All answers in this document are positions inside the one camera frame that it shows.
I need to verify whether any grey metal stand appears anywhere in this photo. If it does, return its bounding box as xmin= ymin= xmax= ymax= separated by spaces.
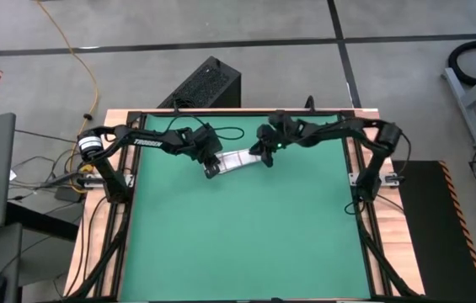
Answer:
xmin=440 ymin=58 xmax=476 ymax=148

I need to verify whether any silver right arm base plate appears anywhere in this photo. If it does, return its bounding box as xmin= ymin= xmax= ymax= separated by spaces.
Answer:
xmin=348 ymin=171 xmax=405 ymax=187

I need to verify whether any green table mat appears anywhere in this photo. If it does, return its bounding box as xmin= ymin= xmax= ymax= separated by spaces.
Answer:
xmin=120 ymin=112 xmax=372 ymax=302

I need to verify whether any black power brick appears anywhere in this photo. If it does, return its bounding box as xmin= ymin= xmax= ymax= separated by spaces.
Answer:
xmin=54 ymin=186 xmax=83 ymax=205

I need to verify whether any thin straight black cable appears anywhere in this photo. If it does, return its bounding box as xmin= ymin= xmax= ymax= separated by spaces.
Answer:
xmin=13 ymin=128 xmax=79 ymax=144

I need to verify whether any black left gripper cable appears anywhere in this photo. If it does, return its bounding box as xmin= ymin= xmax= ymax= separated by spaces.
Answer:
xmin=165 ymin=112 xmax=246 ymax=142

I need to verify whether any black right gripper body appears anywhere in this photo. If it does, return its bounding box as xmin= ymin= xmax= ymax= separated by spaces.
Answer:
xmin=255 ymin=112 xmax=302 ymax=152

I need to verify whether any black computer tower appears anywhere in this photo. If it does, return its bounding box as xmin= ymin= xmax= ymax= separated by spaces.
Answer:
xmin=157 ymin=56 xmax=243 ymax=109

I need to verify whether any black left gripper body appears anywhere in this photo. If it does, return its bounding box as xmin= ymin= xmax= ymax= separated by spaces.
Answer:
xmin=185 ymin=122 xmax=225 ymax=166

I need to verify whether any white red-checked towel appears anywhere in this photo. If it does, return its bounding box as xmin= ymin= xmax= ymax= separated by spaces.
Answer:
xmin=214 ymin=148 xmax=265 ymax=176

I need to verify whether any yellow floor cable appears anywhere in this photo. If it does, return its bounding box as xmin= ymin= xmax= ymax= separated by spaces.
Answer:
xmin=35 ymin=0 xmax=100 ymax=194

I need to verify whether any black floor cable bundle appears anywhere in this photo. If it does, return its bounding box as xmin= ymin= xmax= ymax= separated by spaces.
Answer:
xmin=9 ymin=146 xmax=95 ymax=201

